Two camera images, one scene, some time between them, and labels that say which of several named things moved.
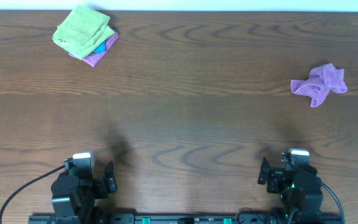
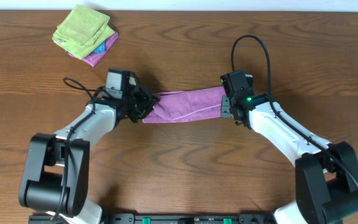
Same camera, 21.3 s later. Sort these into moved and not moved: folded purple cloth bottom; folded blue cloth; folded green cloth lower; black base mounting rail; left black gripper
Moved: left black gripper
Not moved: black base mounting rail; folded blue cloth; folded purple cloth bottom; folded green cloth lower
